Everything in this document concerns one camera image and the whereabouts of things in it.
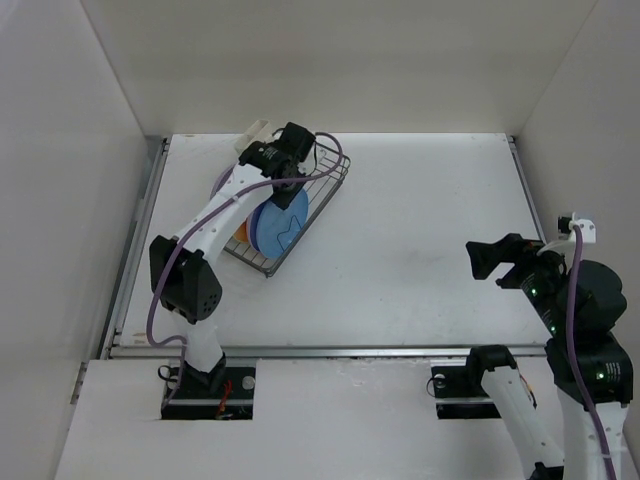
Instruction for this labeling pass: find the orange plate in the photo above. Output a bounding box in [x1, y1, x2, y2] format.
[233, 221, 249, 243]

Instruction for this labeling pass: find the rear purple plate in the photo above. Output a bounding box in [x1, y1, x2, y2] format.
[210, 165, 234, 199]

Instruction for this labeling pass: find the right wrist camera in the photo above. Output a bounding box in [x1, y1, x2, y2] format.
[557, 212, 597, 245]

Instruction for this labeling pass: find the blue plate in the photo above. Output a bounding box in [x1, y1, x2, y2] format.
[254, 189, 309, 259]

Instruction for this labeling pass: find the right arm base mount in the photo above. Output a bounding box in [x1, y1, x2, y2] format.
[425, 365, 501, 420]

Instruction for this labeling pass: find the light purple plate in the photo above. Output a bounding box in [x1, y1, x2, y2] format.
[247, 203, 265, 252]

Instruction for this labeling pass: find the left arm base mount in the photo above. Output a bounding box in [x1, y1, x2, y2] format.
[158, 364, 257, 421]

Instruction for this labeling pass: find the grey wire dish rack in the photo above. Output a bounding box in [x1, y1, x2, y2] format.
[223, 143, 351, 278]

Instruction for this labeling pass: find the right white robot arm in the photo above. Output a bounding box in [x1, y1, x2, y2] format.
[463, 221, 634, 479]

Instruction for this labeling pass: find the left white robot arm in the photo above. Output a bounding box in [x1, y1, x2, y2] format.
[146, 122, 316, 397]

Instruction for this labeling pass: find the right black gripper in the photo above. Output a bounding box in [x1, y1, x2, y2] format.
[466, 230, 576, 333]

